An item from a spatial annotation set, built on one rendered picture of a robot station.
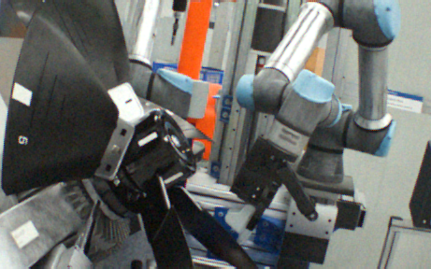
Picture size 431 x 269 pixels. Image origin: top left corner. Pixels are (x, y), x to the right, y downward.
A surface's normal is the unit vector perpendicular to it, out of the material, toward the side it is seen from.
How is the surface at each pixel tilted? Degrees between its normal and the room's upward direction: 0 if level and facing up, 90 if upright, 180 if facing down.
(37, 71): 77
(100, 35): 54
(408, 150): 90
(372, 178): 90
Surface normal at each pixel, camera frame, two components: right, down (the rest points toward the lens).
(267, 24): -0.20, 0.13
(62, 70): 0.91, 0.03
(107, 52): 0.50, -0.36
